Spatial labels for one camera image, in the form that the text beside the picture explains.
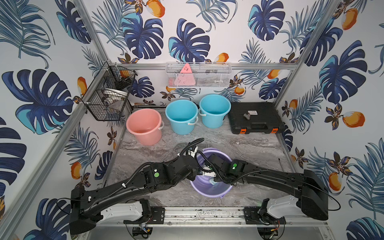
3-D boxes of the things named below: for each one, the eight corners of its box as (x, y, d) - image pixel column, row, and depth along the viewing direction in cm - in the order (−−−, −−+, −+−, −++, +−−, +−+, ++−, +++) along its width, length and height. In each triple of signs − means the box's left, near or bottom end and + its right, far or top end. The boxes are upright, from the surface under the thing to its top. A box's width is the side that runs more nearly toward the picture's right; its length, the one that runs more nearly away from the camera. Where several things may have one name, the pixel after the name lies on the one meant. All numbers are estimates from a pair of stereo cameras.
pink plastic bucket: (131, 148, 101) (121, 133, 87) (138, 125, 113) (130, 108, 100) (163, 148, 101) (158, 133, 87) (166, 125, 113) (162, 108, 100)
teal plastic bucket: (167, 138, 107) (163, 121, 92) (169, 117, 119) (166, 99, 105) (197, 138, 107) (198, 121, 92) (197, 117, 119) (197, 99, 105)
